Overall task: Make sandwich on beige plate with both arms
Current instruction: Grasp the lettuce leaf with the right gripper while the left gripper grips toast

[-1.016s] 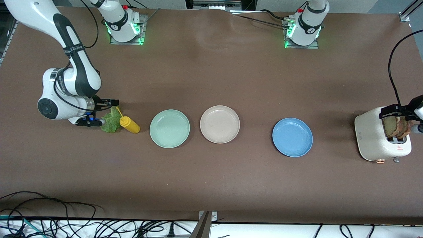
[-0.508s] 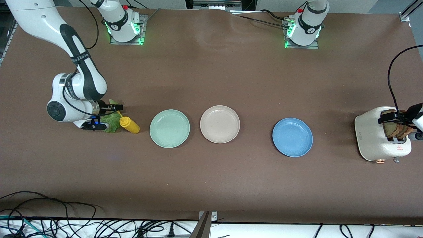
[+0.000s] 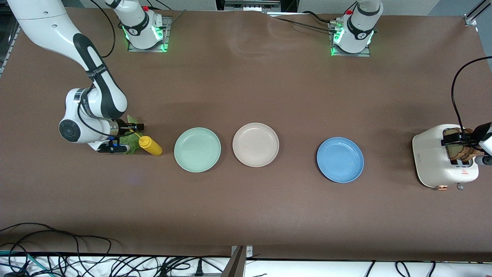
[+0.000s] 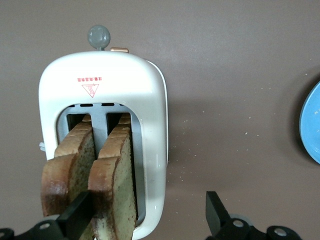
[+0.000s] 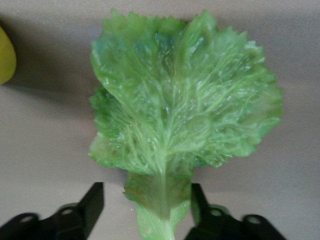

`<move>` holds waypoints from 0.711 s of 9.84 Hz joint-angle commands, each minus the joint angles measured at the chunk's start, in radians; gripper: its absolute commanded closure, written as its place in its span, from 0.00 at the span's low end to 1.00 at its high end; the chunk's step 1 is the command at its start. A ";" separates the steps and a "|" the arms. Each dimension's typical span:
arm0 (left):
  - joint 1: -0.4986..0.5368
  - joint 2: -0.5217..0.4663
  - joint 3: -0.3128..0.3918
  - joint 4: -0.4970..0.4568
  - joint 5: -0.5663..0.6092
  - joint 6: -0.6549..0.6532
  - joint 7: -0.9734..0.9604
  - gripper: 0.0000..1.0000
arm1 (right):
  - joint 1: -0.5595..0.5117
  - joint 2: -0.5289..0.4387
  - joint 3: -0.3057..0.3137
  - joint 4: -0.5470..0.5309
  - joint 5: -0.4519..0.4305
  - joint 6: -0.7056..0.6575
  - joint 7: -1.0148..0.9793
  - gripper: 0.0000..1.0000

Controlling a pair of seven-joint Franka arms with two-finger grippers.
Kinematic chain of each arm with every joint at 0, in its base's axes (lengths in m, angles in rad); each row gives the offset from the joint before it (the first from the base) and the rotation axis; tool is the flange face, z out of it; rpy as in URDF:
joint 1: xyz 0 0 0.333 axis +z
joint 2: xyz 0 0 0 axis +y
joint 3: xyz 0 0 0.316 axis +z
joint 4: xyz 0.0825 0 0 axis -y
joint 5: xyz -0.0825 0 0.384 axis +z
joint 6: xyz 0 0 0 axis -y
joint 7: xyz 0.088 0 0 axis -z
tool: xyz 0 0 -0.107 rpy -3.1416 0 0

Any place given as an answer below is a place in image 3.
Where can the black power plug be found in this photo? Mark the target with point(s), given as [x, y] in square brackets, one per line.
[199, 269]

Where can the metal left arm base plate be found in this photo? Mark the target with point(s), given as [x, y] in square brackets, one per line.
[367, 52]

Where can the small metal bracket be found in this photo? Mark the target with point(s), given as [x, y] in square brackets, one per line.
[249, 252]

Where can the brown bread slice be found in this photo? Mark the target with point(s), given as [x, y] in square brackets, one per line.
[471, 152]
[455, 152]

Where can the yellow mustard squeeze bottle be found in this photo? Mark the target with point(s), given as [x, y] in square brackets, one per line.
[152, 146]

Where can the blue round plate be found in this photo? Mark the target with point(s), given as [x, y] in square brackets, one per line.
[340, 159]

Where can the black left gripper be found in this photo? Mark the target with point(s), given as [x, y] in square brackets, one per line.
[479, 134]

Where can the green round plate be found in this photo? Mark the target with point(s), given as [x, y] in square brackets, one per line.
[197, 150]

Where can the beige round plate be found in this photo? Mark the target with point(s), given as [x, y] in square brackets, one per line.
[255, 145]

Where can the cream white toaster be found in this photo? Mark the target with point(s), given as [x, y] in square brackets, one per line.
[428, 161]

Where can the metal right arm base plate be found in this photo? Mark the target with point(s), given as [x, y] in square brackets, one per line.
[166, 38]

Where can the aluminium frame rail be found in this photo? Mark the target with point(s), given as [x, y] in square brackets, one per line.
[8, 52]
[474, 13]

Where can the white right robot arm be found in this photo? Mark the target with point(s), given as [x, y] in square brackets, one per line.
[46, 27]

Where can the aluminium extrusion bar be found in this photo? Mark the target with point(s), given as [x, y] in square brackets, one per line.
[250, 5]

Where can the green lettuce leaf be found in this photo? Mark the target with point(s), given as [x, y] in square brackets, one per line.
[132, 148]

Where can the grey metal post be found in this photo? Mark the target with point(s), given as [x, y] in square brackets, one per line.
[235, 265]

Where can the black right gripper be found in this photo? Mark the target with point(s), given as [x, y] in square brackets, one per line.
[123, 127]

